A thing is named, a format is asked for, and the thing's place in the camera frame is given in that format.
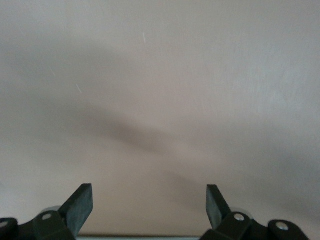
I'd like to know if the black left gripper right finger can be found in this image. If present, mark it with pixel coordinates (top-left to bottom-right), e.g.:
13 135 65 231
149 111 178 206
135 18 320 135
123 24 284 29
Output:
201 184 309 240

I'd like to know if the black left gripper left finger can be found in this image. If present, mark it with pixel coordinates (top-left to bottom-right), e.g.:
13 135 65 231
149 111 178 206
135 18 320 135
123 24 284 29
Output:
0 183 94 240

